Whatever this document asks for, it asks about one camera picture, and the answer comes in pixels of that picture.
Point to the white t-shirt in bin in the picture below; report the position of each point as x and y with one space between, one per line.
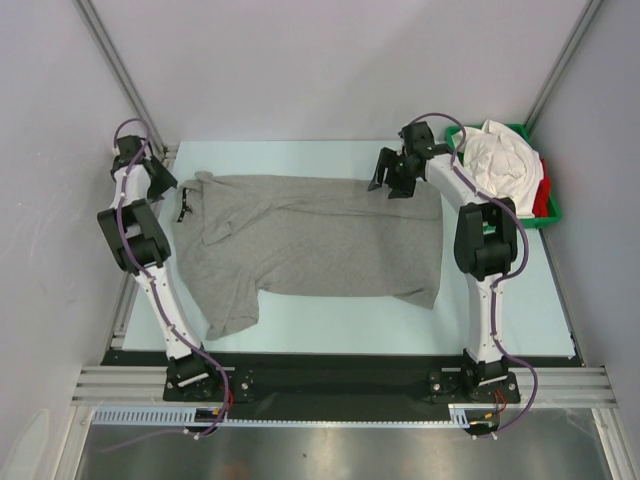
503 163

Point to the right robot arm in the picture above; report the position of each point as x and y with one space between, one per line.
485 246

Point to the white cable duct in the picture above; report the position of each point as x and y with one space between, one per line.
198 419

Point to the left aluminium corner post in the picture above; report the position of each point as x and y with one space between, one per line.
97 29

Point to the right aluminium corner post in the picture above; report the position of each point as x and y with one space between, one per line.
585 21

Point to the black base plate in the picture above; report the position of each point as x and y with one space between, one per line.
335 386

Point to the aluminium corner post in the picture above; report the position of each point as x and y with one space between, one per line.
585 21
97 29

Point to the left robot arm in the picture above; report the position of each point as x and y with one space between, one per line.
141 249

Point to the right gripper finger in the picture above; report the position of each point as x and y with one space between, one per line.
385 171
401 186

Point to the aluminium front rail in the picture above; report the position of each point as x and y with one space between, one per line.
557 387

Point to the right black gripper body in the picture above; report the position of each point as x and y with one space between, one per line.
402 165

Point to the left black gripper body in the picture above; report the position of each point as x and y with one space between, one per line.
161 182

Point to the grey t-shirt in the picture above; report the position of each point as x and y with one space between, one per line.
303 236

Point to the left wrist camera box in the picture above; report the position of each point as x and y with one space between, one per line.
127 147

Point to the red t-shirt in bin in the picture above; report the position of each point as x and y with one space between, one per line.
540 206

